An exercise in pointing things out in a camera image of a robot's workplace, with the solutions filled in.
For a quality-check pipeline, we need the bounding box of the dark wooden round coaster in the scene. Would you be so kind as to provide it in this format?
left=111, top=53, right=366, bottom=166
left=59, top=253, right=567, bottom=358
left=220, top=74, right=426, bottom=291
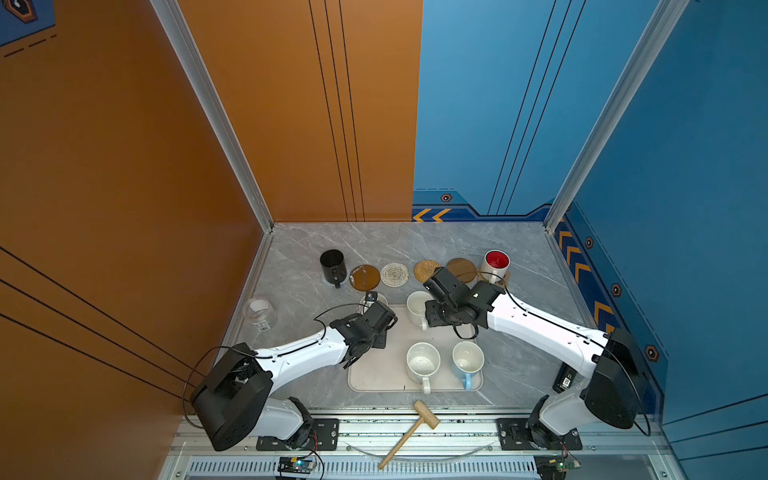
left=445, top=258, right=477, bottom=284

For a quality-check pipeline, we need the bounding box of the rattan round coaster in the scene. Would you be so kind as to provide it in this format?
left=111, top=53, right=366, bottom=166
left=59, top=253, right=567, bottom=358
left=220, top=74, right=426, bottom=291
left=413, top=260, right=441, bottom=283

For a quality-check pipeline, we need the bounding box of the white mug red inside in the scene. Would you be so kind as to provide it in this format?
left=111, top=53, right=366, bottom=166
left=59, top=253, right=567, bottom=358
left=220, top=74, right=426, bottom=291
left=478, top=250, right=510, bottom=275

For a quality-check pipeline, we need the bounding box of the black mug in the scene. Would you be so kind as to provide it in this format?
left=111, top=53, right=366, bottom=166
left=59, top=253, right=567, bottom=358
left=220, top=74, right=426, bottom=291
left=320, top=249, right=347, bottom=289

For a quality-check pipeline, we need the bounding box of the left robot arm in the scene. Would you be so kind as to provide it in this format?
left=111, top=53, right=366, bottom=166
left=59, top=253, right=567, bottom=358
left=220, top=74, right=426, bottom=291
left=190, top=301, right=398, bottom=452

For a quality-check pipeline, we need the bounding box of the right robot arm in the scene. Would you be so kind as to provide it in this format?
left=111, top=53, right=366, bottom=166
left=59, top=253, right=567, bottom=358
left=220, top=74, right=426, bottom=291
left=424, top=267, right=649, bottom=450

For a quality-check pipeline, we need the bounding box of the brown worn round coaster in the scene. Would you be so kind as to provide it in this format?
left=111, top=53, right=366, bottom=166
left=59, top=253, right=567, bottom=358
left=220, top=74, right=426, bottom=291
left=349, top=264, right=381, bottom=292

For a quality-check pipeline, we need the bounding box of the paw shaped cork coaster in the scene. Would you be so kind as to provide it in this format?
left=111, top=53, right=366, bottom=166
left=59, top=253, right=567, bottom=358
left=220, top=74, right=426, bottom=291
left=477, top=271, right=509, bottom=287

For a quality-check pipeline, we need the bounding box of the multicolour woven coaster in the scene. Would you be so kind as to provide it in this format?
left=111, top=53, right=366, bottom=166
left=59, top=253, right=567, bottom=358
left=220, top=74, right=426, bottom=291
left=380, top=262, right=410, bottom=288

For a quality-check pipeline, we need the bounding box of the purple mug white inside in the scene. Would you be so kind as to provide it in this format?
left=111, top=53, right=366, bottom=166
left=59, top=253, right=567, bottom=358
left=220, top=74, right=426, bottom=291
left=358, top=291, right=389, bottom=314

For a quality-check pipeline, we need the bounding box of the beige serving tray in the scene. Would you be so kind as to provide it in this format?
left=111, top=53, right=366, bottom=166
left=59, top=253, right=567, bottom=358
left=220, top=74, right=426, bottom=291
left=347, top=305, right=465, bottom=393

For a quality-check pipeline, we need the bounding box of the light blue mug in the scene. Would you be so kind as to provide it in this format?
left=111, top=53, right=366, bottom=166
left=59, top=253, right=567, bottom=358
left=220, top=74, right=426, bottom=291
left=451, top=340, right=485, bottom=391

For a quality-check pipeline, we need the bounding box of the white speckled mug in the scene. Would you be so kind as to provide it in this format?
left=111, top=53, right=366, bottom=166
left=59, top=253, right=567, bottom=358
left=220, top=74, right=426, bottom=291
left=406, top=342, right=441, bottom=395

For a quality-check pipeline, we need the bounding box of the wooden mallet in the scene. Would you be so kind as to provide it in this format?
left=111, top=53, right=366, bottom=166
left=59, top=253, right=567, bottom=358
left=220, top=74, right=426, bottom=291
left=378, top=400, right=440, bottom=470

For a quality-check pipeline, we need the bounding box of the black handheld device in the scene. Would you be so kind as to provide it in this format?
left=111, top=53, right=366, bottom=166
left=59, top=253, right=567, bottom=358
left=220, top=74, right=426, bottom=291
left=552, top=363, right=578, bottom=393

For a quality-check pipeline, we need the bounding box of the left green circuit board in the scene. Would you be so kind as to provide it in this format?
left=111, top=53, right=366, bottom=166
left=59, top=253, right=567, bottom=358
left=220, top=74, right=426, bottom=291
left=277, top=456, right=318, bottom=478

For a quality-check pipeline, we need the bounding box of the green circuit board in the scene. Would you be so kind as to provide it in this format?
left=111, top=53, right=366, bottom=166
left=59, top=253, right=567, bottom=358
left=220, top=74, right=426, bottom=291
left=534, top=456, right=581, bottom=480
left=277, top=456, right=318, bottom=478

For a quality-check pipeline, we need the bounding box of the right green circuit board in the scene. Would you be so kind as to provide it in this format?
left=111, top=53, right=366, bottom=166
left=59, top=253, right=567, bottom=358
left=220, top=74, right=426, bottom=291
left=534, top=456, right=581, bottom=480

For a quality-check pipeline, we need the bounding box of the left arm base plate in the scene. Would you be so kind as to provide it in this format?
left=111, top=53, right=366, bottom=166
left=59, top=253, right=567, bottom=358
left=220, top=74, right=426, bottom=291
left=256, top=418, right=340, bottom=452

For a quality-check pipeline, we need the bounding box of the aluminium front rail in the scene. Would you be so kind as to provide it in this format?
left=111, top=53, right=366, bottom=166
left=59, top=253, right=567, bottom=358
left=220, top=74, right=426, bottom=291
left=157, top=410, right=688, bottom=480

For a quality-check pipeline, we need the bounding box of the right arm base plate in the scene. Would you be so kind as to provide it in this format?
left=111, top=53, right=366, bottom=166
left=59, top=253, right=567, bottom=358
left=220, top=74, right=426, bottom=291
left=496, top=418, right=583, bottom=451

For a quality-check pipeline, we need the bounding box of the right aluminium frame post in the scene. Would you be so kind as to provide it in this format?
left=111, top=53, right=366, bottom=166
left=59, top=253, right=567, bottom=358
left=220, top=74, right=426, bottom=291
left=543, top=0, right=689, bottom=234

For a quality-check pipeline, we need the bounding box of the aluminium frame post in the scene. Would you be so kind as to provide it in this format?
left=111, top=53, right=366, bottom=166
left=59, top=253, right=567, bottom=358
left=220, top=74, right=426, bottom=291
left=150, top=0, right=275, bottom=234
left=543, top=0, right=689, bottom=234

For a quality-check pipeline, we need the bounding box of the left aluminium frame post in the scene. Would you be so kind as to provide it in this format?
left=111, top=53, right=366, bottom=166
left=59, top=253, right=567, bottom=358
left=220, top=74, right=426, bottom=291
left=150, top=0, right=275, bottom=234

